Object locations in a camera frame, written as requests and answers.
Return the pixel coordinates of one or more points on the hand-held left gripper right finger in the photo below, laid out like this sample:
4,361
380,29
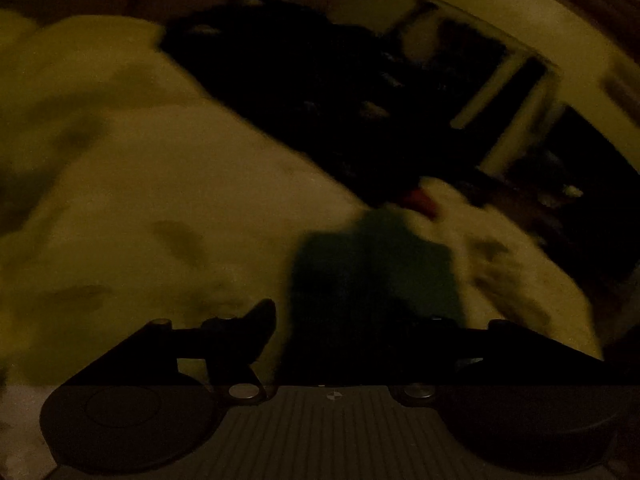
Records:
505,341

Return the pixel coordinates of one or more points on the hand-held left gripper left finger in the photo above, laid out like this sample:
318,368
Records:
262,317

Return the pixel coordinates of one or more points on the dark green small garment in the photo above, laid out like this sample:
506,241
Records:
380,280

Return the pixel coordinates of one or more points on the white blanket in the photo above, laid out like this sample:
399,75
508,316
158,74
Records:
150,200

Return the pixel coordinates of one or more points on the small red item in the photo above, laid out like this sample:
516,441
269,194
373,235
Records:
419,201

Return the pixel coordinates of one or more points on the black dotted cloth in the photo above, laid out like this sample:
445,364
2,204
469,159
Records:
310,90

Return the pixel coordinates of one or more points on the white furniture frame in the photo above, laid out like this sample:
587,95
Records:
505,100

